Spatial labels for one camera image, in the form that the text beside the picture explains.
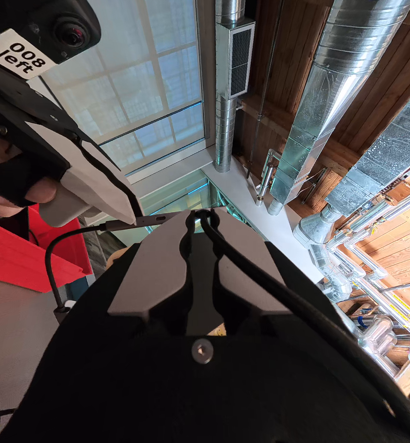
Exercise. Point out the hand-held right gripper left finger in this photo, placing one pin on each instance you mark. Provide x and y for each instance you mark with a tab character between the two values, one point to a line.
149	273

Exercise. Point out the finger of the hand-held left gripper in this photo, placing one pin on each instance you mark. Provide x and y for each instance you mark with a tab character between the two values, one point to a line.
135	204
87	176

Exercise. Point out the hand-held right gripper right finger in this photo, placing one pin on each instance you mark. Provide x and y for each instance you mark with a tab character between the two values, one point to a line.
239	290

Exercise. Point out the grey usb hub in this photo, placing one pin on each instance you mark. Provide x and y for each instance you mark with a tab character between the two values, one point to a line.
149	221

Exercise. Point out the red plastic bin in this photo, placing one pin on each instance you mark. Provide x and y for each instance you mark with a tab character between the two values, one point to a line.
11	256

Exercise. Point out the window with white blind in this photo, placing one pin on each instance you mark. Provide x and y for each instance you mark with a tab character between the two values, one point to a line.
139	86

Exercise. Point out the silver insulated pipes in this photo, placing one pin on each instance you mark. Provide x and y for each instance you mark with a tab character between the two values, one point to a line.
364	277

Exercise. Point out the grey air vent box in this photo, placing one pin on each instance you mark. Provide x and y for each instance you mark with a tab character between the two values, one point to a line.
239	58

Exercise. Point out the silver ventilation duct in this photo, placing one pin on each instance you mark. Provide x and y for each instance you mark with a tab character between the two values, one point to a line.
225	138

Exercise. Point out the large rectangular silver duct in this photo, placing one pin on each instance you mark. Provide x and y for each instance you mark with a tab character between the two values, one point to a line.
329	86

